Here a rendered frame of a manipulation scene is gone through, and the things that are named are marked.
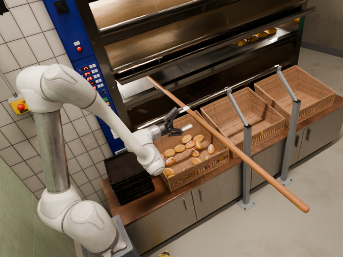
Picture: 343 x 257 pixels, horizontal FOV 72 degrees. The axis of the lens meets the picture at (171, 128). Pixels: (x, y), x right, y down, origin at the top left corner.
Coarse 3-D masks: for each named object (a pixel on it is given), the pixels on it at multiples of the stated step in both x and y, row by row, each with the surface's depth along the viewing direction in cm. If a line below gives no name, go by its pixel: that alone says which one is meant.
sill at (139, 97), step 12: (288, 36) 226; (252, 48) 218; (264, 48) 220; (228, 60) 208; (192, 72) 201; (204, 72) 202; (168, 84) 193; (180, 84) 197; (132, 96) 187; (144, 96) 188
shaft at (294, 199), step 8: (152, 80) 197; (160, 88) 185; (192, 112) 152; (200, 120) 144; (208, 128) 138; (216, 136) 132; (232, 144) 124; (240, 152) 118; (248, 160) 114; (256, 168) 110; (264, 176) 106; (272, 176) 105; (272, 184) 103; (280, 184) 101; (280, 192) 100; (288, 192) 97; (296, 200) 94; (304, 208) 91
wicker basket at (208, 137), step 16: (192, 128) 219; (160, 144) 211; (176, 144) 217; (208, 144) 216; (224, 144) 190; (176, 160) 207; (208, 160) 183; (224, 160) 193; (176, 176) 176; (192, 176) 185
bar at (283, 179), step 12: (264, 72) 182; (240, 84) 176; (216, 96) 171; (228, 96) 176; (156, 120) 158; (288, 132) 203; (288, 144) 210; (288, 156) 217; (288, 180) 239; (240, 204) 228; (252, 204) 226
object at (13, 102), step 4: (20, 96) 143; (8, 100) 142; (12, 100) 141; (16, 100) 141; (20, 100) 142; (12, 104) 141; (16, 104) 142; (24, 104) 144; (12, 108) 142; (16, 108) 143; (28, 108) 146; (16, 112) 144; (20, 112) 145; (24, 112) 146
